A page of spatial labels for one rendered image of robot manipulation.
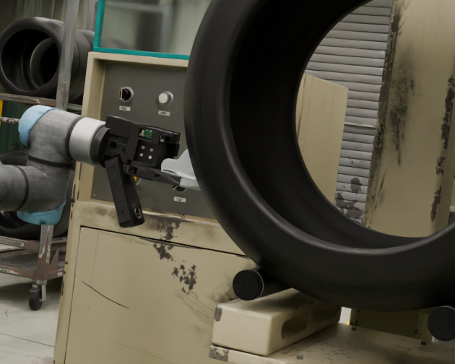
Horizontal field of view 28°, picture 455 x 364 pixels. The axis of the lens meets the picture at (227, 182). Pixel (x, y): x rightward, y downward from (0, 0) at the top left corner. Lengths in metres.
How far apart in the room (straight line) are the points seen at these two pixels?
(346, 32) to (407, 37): 9.41
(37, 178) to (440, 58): 0.70
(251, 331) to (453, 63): 0.60
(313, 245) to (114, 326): 1.07
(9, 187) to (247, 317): 0.43
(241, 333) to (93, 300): 0.98
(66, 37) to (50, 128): 3.55
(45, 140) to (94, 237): 0.74
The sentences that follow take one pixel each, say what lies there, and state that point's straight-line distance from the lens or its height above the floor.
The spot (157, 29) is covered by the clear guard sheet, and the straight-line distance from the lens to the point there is 2.20.
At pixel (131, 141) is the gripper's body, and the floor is 1.08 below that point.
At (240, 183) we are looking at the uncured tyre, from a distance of 1.25.
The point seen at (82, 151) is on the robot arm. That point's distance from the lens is 1.48.
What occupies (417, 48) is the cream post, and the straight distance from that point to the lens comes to 1.61.
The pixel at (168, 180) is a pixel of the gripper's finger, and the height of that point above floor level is 1.03.
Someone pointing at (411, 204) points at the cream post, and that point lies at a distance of 1.59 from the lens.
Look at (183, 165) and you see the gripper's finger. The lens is 1.41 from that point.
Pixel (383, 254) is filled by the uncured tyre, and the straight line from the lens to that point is 1.19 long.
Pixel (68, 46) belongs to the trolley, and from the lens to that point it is 5.04.
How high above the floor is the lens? 1.11
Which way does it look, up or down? 3 degrees down
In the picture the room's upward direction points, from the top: 7 degrees clockwise
